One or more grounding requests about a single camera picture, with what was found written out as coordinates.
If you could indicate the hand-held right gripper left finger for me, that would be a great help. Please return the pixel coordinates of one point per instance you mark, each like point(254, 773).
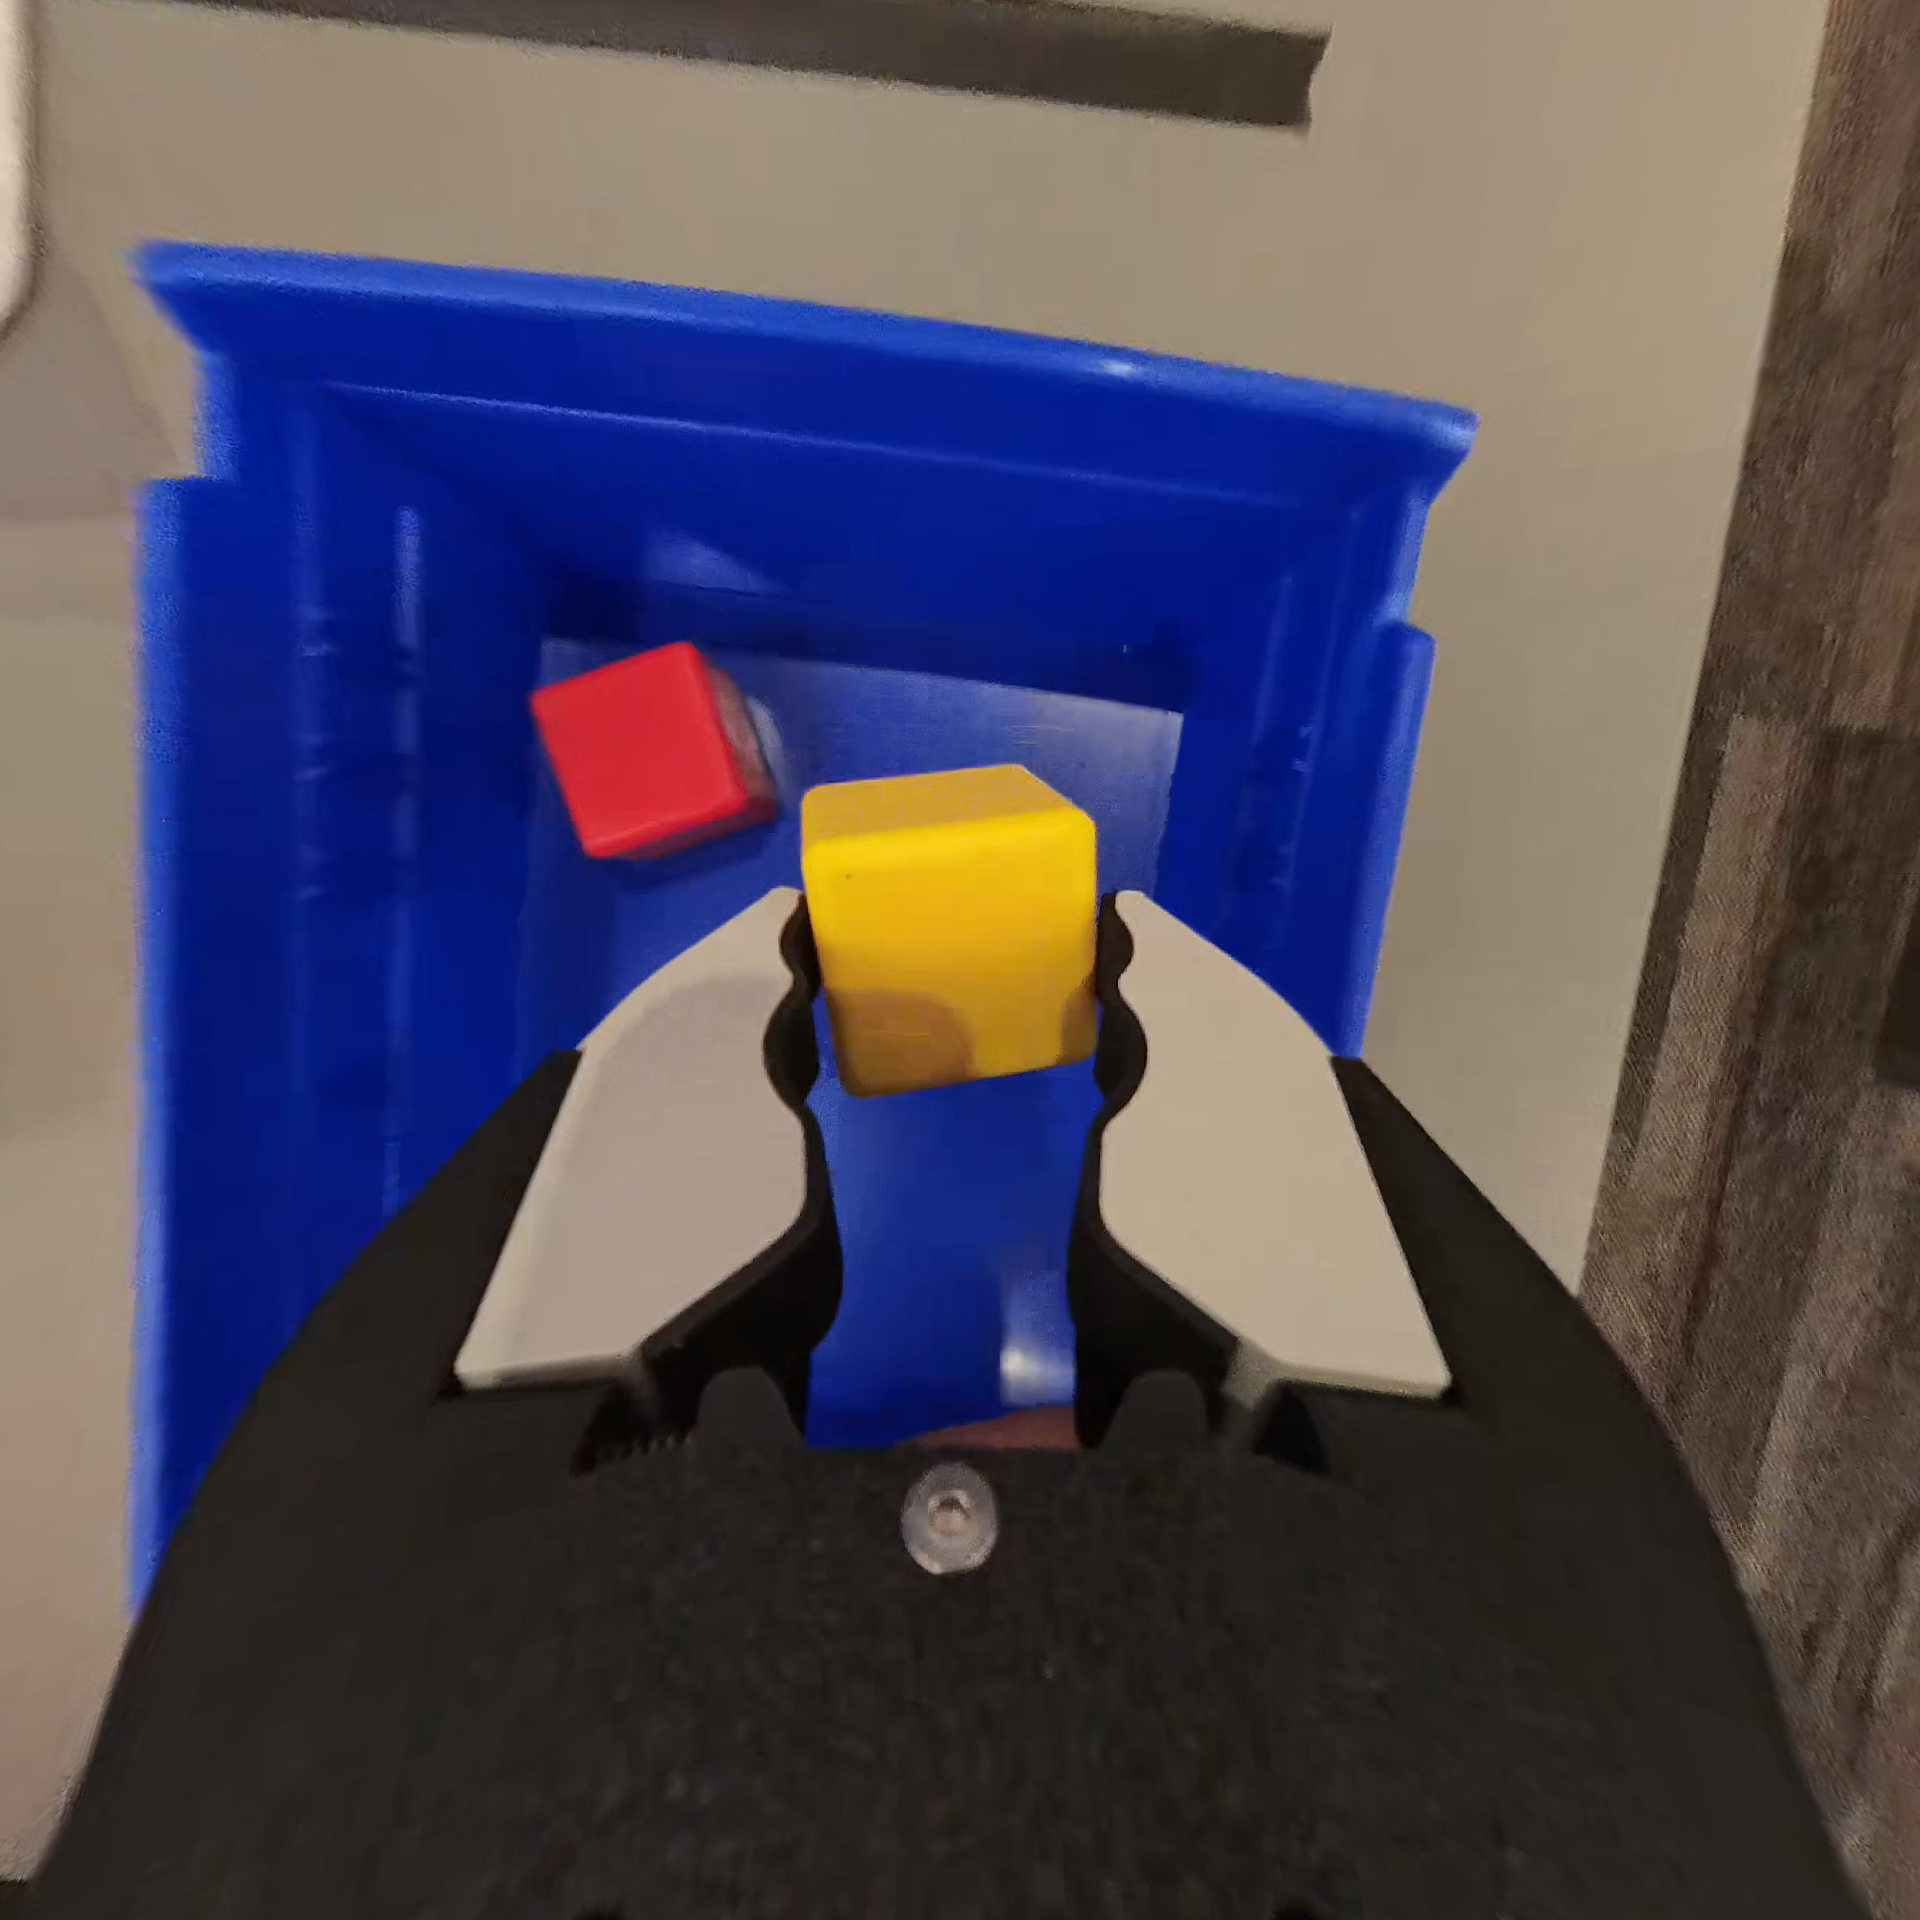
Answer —
point(646, 1171)

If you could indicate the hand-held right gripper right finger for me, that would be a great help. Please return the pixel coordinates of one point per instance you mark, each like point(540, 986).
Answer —
point(1261, 1171)

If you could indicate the yellow cube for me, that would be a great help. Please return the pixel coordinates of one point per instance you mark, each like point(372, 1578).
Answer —
point(945, 914)

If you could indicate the red cube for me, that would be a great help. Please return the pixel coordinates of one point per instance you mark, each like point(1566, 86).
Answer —
point(638, 750)

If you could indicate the blue plastic bin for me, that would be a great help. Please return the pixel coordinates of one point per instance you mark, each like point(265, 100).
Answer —
point(375, 600)

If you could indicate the grey desk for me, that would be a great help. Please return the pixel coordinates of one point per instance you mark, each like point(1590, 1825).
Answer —
point(1575, 600)

